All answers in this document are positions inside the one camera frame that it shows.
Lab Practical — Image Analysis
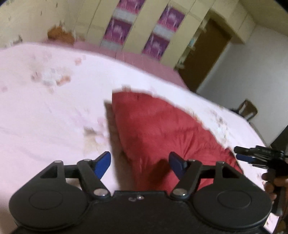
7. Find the red padded jacket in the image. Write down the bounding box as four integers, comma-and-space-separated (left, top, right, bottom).
112, 91, 242, 193

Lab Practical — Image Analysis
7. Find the person right hand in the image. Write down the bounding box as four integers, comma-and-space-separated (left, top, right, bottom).
262, 172, 288, 204

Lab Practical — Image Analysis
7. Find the black flat television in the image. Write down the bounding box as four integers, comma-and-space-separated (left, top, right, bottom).
270, 126, 288, 155

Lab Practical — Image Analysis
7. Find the wooden chair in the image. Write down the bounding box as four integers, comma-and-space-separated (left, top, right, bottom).
231, 99, 258, 121

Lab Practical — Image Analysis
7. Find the white floral bed cover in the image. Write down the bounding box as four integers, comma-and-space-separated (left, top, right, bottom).
1, 44, 262, 233

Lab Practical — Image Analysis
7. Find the cream corner shelf unit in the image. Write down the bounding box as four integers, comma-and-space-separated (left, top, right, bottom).
174, 19, 208, 70

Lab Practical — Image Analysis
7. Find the brown wooden door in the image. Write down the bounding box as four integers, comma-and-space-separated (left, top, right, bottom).
179, 19, 231, 92

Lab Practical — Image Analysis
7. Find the pink bed sheet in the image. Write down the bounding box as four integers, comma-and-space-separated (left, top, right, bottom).
44, 39, 188, 89

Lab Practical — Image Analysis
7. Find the purple poster lower right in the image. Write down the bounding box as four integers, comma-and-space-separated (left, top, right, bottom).
142, 33, 169, 61

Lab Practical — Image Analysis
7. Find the purple poster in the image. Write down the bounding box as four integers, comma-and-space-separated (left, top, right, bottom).
142, 33, 169, 61
100, 17, 132, 51
153, 4, 185, 41
112, 0, 145, 23

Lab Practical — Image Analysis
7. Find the purple poster upper right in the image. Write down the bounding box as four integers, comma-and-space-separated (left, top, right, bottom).
153, 4, 185, 41

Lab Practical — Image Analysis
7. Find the cream yellow wardrobe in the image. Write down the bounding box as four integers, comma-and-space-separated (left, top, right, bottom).
61, 1, 256, 67

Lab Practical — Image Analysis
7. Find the orange brown cloth pile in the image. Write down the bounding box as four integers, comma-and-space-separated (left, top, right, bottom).
47, 26, 75, 45

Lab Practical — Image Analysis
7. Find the purple poster lower left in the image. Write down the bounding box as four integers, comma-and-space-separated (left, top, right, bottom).
100, 17, 132, 51

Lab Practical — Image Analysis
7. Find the cream wooden headboard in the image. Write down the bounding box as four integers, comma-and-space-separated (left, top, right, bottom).
1, 1, 69, 48

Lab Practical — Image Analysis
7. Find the purple poster upper left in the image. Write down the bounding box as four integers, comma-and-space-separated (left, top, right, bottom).
112, 0, 145, 23

